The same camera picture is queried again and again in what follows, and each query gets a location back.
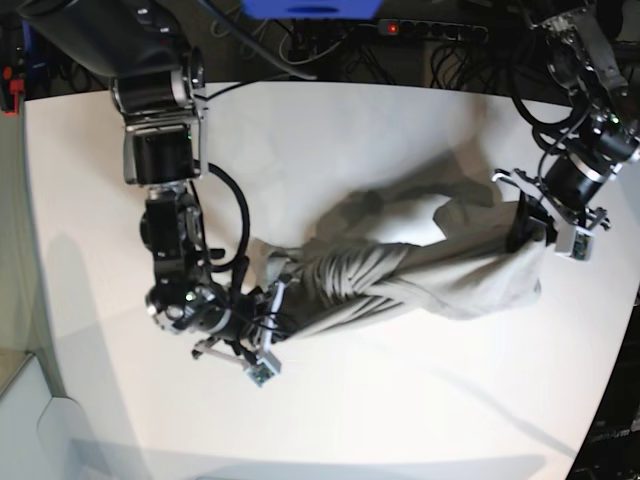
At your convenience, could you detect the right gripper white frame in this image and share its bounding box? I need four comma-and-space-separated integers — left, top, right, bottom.
191, 280, 290, 368

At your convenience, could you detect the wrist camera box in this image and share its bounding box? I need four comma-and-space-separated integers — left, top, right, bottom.
554, 225, 595, 262
244, 352, 281, 388

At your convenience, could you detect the grey t-shirt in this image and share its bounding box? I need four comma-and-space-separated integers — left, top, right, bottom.
250, 149, 547, 340

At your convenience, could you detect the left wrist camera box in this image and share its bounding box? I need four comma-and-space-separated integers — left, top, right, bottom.
554, 225, 595, 262

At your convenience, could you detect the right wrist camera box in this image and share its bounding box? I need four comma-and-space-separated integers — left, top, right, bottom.
244, 352, 281, 388

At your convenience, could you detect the red and black clamp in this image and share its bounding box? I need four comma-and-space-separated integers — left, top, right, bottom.
1, 66, 25, 116

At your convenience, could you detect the blue box at top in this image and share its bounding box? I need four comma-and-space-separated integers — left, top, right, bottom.
241, 0, 382, 20

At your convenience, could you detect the black power strip red switch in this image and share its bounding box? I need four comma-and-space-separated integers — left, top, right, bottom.
376, 18, 489, 43

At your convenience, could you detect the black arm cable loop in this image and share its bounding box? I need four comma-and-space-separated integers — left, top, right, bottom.
202, 162, 251, 274

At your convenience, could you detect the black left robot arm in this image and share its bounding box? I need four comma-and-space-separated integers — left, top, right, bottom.
492, 1, 639, 261

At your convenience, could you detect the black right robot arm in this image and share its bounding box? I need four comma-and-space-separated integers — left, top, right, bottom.
16, 1, 284, 376

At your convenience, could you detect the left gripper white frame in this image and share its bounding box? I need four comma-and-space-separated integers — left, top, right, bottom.
491, 168, 610, 253

